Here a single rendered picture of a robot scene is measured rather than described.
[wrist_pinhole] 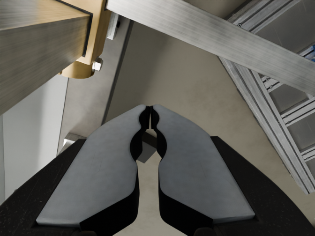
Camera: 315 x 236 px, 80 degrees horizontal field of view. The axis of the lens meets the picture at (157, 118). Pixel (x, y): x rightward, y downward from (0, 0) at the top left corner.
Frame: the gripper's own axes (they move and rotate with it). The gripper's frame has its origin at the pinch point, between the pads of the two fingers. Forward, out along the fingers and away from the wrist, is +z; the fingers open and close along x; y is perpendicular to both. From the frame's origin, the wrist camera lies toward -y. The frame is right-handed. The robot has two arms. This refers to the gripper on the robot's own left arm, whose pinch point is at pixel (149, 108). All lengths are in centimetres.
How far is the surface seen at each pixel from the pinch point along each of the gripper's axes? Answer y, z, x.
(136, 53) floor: 16, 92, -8
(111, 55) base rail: 1.5, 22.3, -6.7
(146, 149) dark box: 71, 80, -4
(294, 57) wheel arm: -1.1, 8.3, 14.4
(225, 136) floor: 72, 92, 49
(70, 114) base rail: 13.0, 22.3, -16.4
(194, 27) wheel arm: -3.9, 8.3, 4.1
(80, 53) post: -2.2, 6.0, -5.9
